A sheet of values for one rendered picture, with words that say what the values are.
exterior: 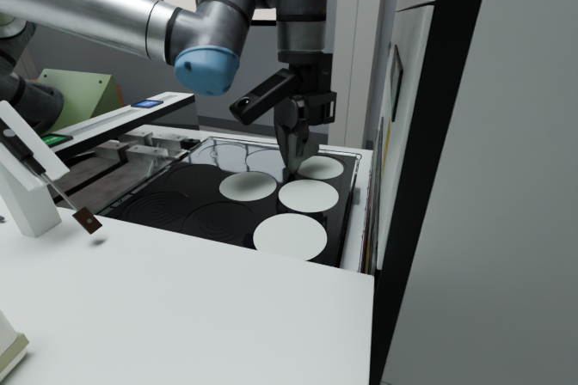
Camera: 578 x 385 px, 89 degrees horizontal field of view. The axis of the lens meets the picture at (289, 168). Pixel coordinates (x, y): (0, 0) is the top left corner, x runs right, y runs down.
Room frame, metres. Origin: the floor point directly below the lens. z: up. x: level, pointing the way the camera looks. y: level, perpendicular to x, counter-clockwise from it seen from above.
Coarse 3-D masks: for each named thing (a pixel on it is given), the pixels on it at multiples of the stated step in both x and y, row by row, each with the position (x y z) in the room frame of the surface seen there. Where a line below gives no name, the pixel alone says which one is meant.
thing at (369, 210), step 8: (376, 136) 0.57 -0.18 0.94; (376, 144) 0.53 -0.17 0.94; (376, 152) 0.49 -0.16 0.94; (376, 160) 0.46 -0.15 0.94; (376, 168) 0.43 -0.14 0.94; (376, 176) 0.40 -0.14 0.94; (368, 184) 0.49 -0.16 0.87; (368, 192) 0.36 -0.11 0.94; (368, 200) 0.33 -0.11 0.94; (368, 208) 0.32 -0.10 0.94; (368, 216) 0.30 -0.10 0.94; (368, 224) 0.28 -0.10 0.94; (368, 232) 0.27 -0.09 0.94; (368, 240) 0.25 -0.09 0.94; (360, 248) 0.32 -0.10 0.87; (368, 248) 0.24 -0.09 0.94; (360, 256) 0.30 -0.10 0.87; (368, 256) 0.23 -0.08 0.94; (360, 264) 0.22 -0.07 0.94; (368, 264) 0.22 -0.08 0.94; (376, 264) 0.22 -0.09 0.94; (360, 272) 0.21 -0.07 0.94; (368, 272) 0.21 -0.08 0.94; (376, 272) 0.21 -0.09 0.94; (376, 280) 0.20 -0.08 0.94
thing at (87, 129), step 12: (156, 96) 0.83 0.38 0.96; (168, 96) 0.84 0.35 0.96; (180, 96) 0.83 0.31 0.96; (120, 108) 0.71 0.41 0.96; (132, 108) 0.71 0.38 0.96; (144, 108) 0.71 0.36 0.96; (156, 108) 0.71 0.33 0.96; (96, 120) 0.62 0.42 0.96; (108, 120) 0.63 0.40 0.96; (120, 120) 0.62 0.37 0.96; (60, 132) 0.54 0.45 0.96; (72, 132) 0.55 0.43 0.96; (84, 132) 0.54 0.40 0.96; (96, 132) 0.54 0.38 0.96; (60, 144) 0.48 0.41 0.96; (72, 144) 0.49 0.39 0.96
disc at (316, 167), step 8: (312, 160) 0.54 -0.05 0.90; (320, 160) 0.54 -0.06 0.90; (328, 160) 0.54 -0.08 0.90; (304, 168) 0.50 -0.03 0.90; (312, 168) 0.50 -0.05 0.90; (320, 168) 0.51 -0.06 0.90; (328, 168) 0.51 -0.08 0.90; (336, 168) 0.51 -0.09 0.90; (304, 176) 0.47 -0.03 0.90; (312, 176) 0.47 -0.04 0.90; (320, 176) 0.47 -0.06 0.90; (328, 176) 0.47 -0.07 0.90
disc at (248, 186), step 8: (232, 176) 0.48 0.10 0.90; (240, 176) 0.48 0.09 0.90; (248, 176) 0.48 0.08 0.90; (256, 176) 0.48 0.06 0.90; (264, 176) 0.48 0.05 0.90; (224, 184) 0.45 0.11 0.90; (232, 184) 0.45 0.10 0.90; (240, 184) 0.45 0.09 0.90; (248, 184) 0.45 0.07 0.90; (256, 184) 0.45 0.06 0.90; (264, 184) 0.45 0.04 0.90; (272, 184) 0.45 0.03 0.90; (224, 192) 0.42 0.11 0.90; (232, 192) 0.42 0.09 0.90; (240, 192) 0.42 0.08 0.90; (248, 192) 0.42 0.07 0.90; (256, 192) 0.42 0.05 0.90; (264, 192) 0.42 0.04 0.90; (240, 200) 0.40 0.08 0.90; (248, 200) 0.40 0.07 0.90
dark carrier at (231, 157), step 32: (192, 160) 0.54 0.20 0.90; (224, 160) 0.55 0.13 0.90; (256, 160) 0.55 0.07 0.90; (352, 160) 0.54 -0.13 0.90; (160, 192) 0.42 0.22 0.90; (192, 192) 0.42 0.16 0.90; (160, 224) 0.34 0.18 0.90; (192, 224) 0.34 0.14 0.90; (224, 224) 0.34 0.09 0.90; (256, 224) 0.33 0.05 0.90; (320, 256) 0.27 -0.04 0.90
